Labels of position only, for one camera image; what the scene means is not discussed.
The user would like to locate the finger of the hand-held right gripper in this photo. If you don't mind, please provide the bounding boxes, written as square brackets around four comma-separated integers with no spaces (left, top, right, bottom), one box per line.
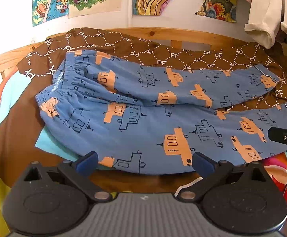
[268,126,287,144]

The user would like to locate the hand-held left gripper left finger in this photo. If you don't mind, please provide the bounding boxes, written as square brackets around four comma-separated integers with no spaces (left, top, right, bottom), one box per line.
[22,151,112,201]

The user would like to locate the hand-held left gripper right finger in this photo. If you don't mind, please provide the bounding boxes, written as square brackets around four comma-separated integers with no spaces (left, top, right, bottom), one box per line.
[175,151,266,201]

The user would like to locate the blue car print pants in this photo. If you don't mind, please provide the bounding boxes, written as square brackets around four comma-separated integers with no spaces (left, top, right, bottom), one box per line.
[35,50,287,175]

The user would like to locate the colourful bed sheet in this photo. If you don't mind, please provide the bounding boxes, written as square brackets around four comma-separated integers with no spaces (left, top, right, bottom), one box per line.
[0,72,287,237]

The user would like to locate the beige hanging garment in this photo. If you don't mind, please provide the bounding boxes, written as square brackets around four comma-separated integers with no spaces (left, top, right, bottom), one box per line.
[244,0,286,49]

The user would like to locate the brown patterned blanket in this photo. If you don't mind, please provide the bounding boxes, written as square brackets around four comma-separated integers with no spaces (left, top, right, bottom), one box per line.
[16,27,287,111]

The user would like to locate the white cable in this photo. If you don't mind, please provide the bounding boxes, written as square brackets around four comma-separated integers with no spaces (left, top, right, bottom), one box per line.
[174,177,201,196]

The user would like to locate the white wall pipe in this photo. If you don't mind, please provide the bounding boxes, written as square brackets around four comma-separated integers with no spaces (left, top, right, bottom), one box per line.
[127,0,133,29]

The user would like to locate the blue cartoon wall poster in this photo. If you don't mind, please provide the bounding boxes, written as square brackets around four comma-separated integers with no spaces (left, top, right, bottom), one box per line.
[32,0,70,27]

